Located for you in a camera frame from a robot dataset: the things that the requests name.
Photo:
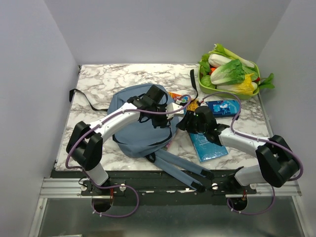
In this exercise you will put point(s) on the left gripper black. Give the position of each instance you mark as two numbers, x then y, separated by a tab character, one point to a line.
163	123

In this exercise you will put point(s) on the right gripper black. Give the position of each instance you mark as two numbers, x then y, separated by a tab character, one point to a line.
182	125

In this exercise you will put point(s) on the designer fate flower book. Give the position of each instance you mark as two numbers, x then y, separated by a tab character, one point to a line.
167	146

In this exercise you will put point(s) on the blue student backpack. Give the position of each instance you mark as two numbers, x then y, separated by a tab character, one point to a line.
171	164

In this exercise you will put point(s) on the blue plastic-wrapped book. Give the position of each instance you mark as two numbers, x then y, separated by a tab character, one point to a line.
206	150

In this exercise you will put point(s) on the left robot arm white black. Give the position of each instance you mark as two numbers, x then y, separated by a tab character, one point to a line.
136	121

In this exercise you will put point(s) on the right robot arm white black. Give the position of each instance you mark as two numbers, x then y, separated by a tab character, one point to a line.
276	162

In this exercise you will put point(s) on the orange comic book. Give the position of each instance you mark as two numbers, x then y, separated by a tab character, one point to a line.
182	100

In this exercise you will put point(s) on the green vegetable tray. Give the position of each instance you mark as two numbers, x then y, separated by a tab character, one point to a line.
222	93

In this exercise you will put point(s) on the blue pencil case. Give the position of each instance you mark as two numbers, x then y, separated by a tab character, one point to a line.
223	108

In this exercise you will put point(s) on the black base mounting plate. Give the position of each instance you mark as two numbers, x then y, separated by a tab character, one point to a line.
159	188

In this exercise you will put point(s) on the green leafy lettuce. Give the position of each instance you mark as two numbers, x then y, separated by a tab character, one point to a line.
233	72

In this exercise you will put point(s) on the white napa cabbage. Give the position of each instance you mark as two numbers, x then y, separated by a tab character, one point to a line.
216	60

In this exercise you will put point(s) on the yellow leafy vegetable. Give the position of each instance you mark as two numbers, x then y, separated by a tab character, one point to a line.
247	87

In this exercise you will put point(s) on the bok choy stalk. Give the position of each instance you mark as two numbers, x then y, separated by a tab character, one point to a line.
221	50

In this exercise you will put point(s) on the dark green spinach leaf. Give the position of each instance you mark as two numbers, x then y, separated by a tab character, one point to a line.
267	83

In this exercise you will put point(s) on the aluminium rail frame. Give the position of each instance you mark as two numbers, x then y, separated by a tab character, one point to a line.
70	188

